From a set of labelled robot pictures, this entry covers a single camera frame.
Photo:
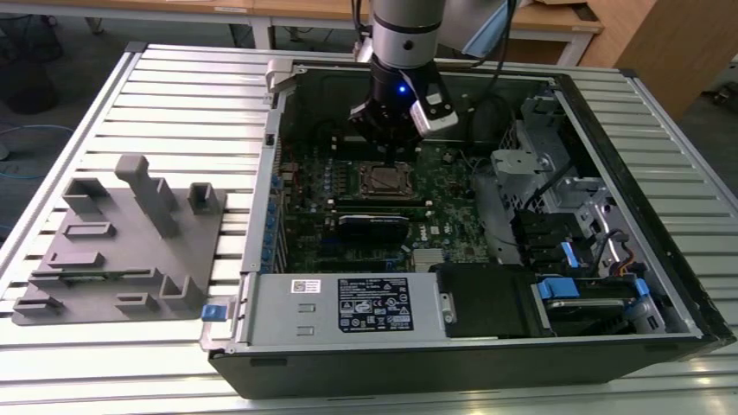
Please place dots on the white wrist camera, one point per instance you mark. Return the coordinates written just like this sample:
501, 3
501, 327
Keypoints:
435, 114

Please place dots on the grey parts rack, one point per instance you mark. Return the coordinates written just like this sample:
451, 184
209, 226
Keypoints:
144, 259

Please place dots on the black office chair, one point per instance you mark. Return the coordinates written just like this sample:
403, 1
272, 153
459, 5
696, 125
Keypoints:
30, 93

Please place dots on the silver CPU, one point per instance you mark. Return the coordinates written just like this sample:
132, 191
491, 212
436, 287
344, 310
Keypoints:
384, 178

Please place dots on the hard disk in blue carrier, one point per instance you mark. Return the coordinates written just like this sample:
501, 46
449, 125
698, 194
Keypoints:
556, 287

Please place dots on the green RAM stick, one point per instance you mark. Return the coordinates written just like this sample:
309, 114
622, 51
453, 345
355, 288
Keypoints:
86, 277

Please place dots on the green motherboard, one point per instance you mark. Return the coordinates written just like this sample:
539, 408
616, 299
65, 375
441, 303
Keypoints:
455, 225

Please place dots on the silver metal drive cage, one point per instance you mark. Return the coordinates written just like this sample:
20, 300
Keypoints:
521, 162

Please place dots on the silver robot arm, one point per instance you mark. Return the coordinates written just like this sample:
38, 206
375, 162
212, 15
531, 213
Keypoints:
405, 39

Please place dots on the blue drive bay tab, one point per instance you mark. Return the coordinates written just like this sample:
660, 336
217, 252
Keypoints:
569, 255

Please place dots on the black graphics card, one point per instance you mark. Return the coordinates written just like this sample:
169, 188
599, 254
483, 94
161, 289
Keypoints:
371, 231

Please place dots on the grey power supply unit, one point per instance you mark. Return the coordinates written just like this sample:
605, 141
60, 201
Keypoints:
276, 315

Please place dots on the silver chipset heatsink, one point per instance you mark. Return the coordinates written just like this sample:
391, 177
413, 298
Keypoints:
429, 256

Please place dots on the blue case latch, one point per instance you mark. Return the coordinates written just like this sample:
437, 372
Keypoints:
213, 313

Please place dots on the wooden top desk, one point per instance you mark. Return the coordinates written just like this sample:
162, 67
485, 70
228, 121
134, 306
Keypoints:
581, 23
144, 2

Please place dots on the wooden cabinet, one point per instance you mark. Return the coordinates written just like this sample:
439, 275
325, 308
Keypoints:
663, 43

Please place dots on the grey case latch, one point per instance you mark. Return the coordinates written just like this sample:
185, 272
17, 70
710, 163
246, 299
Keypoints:
279, 71

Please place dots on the CPU socket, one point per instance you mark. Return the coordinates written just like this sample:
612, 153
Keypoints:
357, 196

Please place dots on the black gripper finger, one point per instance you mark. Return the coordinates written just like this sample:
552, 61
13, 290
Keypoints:
397, 155

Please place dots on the black open PC case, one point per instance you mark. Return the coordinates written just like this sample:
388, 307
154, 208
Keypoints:
403, 372

